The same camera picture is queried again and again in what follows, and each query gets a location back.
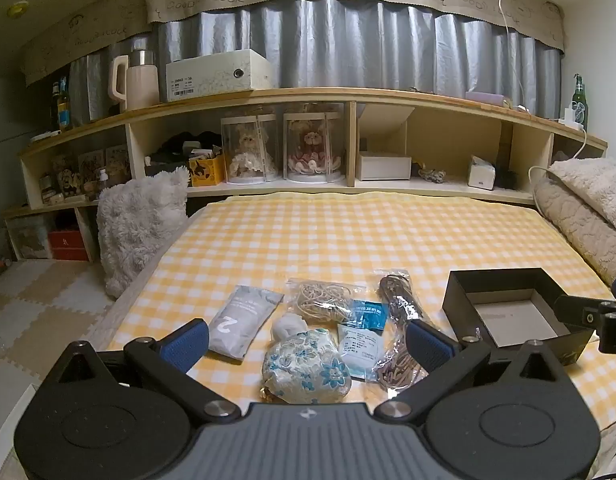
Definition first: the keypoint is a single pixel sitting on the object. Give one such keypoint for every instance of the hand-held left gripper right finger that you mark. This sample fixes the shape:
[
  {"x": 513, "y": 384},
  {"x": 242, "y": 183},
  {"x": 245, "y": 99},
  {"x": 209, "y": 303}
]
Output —
[{"x": 428, "y": 344}]

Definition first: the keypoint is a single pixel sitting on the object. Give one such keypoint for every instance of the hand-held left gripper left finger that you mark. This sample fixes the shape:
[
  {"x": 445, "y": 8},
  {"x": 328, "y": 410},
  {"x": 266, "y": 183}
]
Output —
[{"x": 188, "y": 344}]

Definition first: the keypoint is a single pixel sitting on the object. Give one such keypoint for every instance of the grey pouch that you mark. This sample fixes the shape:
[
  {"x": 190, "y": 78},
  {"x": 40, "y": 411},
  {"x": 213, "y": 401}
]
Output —
[{"x": 245, "y": 320}]

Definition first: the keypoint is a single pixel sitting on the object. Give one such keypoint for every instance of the blue packet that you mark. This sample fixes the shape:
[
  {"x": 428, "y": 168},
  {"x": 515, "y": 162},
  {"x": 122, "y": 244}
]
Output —
[{"x": 370, "y": 310}]

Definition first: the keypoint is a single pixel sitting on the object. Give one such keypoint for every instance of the white labelled packet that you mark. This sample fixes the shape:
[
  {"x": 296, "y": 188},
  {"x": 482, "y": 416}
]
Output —
[{"x": 360, "y": 350}]

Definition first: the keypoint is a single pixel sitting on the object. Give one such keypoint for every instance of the black box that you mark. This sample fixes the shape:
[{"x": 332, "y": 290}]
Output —
[{"x": 508, "y": 310}]

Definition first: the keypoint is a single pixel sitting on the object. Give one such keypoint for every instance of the white plastic bags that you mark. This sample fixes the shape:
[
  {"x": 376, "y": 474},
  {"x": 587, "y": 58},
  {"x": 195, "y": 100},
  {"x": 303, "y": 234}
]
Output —
[{"x": 288, "y": 327}]

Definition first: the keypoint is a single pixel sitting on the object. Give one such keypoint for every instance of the clear bag of rubber bands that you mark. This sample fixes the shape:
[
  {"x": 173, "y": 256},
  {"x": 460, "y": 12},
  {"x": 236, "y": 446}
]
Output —
[{"x": 323, "y": 300}]

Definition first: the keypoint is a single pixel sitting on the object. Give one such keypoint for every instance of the floral fabric pouch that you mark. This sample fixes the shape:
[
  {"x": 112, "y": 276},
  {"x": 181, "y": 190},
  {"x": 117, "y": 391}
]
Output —
[{"x": 305, "y": 367}]

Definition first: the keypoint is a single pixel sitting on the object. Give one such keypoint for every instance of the beige quilted blanket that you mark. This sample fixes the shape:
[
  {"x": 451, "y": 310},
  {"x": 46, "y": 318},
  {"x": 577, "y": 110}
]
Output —
[{"x": 573, "y": 220}]

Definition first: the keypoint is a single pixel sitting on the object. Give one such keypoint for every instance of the white fluffy pillow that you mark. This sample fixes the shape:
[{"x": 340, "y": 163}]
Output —
[{"x": 598, "y": 185}]

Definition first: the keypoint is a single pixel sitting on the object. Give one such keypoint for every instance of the yellow checkered bed sheet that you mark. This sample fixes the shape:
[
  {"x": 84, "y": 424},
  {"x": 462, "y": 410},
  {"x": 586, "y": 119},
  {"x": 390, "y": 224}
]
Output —
[{"x": 338, "y": 240}]

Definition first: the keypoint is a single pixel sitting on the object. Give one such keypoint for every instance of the black fuzzy object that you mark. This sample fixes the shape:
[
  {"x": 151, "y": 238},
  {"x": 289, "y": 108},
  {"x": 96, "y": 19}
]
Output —
[{"x": 508, "y": 178}]

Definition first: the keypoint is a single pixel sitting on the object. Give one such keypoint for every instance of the red box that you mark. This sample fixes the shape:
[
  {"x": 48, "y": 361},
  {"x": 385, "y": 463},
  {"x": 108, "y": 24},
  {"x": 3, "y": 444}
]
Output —
[{"x": 68, "y": 246}]

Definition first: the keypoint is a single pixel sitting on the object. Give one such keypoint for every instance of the beige foam floor mat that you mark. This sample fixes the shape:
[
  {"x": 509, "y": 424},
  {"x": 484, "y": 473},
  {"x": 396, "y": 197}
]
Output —
[{"x": 38, "y": 300}]

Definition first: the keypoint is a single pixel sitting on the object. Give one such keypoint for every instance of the white tissue box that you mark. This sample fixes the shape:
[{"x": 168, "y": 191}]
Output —
[{"x": 480, "y": 175}]

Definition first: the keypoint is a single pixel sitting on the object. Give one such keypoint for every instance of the yellow box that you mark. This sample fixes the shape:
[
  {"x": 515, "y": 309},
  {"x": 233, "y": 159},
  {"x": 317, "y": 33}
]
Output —
[{"x": 208, "y": 169}]

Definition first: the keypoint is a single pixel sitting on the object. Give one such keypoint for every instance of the white charger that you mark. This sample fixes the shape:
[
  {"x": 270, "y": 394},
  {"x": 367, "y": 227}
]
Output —
[{"x": 568, "y": 116}]

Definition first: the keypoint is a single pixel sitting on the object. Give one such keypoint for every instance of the green glass bottle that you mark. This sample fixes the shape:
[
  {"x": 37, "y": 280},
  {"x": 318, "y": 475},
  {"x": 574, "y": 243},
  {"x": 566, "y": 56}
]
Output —
[{"x": 579, "y": 102}]

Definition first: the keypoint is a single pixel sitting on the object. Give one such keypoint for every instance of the clear storage box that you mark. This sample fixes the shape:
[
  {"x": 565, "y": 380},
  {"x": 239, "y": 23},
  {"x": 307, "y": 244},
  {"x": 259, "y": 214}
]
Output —
[{"x": 28, "y": 240}]

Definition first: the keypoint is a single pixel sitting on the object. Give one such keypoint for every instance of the illustrated card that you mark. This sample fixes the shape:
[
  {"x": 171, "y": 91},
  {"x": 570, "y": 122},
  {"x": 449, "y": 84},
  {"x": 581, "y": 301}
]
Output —
[
  {"x": 117, "y": 162},
  {"x": 91, "y": 170},
  {"x": 65, "y": 175}
]

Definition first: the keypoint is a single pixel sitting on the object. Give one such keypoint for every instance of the purple case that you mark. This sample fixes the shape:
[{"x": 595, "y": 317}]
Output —
[{"x": 485, "y": 96}]

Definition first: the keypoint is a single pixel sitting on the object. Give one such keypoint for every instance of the white plate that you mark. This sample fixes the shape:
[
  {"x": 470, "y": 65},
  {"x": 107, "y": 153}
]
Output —
[{"x": 45, "y": 136}]

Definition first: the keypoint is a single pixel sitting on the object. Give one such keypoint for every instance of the cream thermos jug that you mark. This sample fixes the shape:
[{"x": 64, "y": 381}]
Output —
[{"x": 138, "y": 82}]

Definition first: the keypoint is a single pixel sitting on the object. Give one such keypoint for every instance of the blue label bottle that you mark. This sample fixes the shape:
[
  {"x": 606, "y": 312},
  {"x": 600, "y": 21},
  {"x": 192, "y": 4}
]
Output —
[{"x": 64, "y": 107}]

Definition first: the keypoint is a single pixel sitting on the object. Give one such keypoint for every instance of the white shoe box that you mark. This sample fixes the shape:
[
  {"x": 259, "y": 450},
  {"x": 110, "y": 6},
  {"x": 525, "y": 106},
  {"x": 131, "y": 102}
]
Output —
[{"x": 218, "y": 75}]

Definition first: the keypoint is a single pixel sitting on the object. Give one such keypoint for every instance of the dark glass bottle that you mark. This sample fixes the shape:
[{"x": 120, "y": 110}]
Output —
[{"x": 55, "y": 107}]

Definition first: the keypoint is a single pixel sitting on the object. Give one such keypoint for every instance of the wooden shelf unit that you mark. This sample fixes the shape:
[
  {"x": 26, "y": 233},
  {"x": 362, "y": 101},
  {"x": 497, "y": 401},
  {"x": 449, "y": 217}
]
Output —
[{"x": 313, "y": 96}]

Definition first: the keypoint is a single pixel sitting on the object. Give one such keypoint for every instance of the silver curtain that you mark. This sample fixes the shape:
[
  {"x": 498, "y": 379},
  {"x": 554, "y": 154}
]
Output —
[{"x": 338, "y": 45}]

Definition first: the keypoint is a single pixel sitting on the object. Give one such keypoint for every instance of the yellow ceiling fixture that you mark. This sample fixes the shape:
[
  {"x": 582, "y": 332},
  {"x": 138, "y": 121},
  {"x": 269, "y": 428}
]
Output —
[{"x": 17, "y": 9}]

